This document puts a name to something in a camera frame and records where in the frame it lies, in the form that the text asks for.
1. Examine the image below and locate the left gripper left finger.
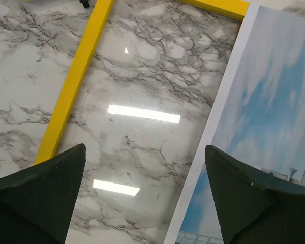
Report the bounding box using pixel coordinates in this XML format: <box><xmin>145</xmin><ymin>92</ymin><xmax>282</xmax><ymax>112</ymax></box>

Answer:
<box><xmin>0</xmin><ymin>144</ymin><xmax>86</xmax><ymax>243</ymax></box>

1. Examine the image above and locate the photo of white building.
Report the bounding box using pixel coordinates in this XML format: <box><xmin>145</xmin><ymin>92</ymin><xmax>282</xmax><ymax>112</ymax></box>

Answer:
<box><xmin>165</xmin><ymin>2</ymin><xmax>305</xmax><ymax>243</ymax></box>

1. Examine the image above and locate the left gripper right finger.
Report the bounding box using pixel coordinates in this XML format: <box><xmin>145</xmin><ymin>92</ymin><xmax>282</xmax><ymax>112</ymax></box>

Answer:
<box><xmin>205</xmin><ymin>145</ymin><xmax>305</xmax><ymax>243</ymax></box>

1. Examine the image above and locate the yellow picture frame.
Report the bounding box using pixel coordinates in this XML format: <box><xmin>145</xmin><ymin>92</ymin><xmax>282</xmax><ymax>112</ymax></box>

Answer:
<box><xmin>33</xmin><ymin>0</ymin><xmax>249</xmax><ymax>165</ymax></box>

